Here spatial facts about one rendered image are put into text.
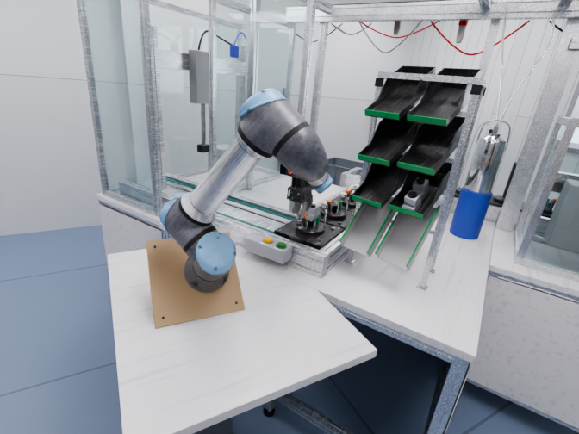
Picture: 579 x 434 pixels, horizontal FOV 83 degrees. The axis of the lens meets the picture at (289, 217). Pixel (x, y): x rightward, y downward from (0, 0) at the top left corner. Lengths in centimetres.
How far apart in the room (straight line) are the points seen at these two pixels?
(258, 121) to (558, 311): 162
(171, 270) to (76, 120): 284
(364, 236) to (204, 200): 70
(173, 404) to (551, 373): 176
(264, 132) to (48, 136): 323
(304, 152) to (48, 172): 340
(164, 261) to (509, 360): 174
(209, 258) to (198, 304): 24
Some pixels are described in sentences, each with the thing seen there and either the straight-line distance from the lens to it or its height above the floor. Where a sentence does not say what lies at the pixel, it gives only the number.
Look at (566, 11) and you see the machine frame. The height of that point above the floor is 203.
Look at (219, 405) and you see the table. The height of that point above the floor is 86.
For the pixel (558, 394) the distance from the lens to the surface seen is 223.
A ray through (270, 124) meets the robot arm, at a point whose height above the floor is 150.
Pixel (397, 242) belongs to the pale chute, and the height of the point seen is 105.
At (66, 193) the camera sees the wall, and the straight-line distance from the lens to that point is 402.
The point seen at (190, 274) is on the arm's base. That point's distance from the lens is 112.
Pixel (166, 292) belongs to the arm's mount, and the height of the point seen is 94.
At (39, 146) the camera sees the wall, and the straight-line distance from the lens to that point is 392.
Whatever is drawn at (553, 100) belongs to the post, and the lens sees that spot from 234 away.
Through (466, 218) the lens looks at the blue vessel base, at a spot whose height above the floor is 98.
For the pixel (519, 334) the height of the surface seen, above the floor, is 55.
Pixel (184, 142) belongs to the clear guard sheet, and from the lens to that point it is 263.
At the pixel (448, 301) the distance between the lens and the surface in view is 146.
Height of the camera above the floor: 159
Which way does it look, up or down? 22 degrees down
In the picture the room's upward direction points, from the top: 5 degrees clockwise
